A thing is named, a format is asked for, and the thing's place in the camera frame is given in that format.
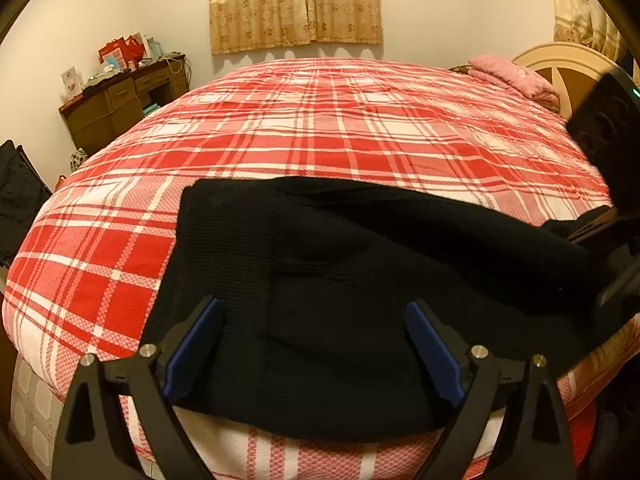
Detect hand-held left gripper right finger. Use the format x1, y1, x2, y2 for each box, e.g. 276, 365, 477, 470
405, 300, 578, 480

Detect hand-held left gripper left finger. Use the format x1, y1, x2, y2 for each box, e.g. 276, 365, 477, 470
52, 295, 226, 480

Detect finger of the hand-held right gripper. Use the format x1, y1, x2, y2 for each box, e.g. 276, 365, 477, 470
542, 205, 620, 250

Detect black pants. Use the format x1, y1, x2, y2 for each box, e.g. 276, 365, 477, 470
156, 176, 618, 443

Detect cream wooden headboard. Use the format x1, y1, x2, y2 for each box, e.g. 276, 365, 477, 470
512, 42, 621, 118

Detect pink folded quilt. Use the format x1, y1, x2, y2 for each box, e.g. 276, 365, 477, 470
467, 55, 561, 111

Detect long beige floral curtain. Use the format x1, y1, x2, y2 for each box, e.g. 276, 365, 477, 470
547, 0, 626, 68

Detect white quilted mattress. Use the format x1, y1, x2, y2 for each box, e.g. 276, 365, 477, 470
7, 355, 66, 461

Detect red bed sheet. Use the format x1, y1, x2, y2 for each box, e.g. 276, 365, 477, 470
555, 402, 601, 480

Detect black bag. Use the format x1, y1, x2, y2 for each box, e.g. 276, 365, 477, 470
0, 140, 53, 271

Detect red plaid blanket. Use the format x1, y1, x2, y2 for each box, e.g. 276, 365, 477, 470
2, 57, 613, 480

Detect brown wooden desk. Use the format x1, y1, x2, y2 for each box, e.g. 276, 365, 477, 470
58, 57, 191, 156

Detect white card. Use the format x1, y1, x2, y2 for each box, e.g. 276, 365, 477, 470
61, 66, 83, 98

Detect red gift bag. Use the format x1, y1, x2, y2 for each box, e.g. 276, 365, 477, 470
98, 35, 146, 68

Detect short beige floral curtain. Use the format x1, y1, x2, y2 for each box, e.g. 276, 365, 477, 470
208, 0, 384, 56

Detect white cable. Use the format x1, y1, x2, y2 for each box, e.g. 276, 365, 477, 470
166, 56, 194, 82

